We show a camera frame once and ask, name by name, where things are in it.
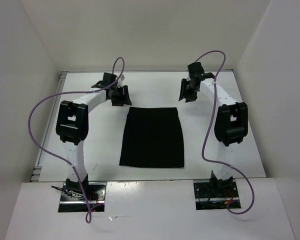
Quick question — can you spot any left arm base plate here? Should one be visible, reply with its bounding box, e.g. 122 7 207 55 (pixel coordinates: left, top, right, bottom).
58 181 108 213

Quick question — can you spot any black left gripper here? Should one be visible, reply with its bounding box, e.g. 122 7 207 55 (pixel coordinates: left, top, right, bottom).
110 85 132 107

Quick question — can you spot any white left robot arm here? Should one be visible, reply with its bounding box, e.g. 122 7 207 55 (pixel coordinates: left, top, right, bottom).
56 72 132 200

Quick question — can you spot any black skirt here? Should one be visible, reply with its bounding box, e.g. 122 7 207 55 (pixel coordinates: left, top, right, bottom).
119 107 185 169

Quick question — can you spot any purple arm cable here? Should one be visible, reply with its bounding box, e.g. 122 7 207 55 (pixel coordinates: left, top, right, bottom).
193 50 255 216
28 56 127 224

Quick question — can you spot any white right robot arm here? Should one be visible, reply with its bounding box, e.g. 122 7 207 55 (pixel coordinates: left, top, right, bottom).
179 61 248 197

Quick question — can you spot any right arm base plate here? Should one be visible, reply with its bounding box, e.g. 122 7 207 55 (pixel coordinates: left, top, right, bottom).
193 180 241 211

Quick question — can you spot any aluminium table frame rail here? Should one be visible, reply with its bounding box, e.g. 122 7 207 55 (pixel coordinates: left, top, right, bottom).
29 69 266 184

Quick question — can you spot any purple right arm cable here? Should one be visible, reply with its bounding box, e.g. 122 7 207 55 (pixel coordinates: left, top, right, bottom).
193 50 255 216

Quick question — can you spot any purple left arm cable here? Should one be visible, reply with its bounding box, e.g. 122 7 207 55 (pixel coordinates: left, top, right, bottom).
28 56 127 224

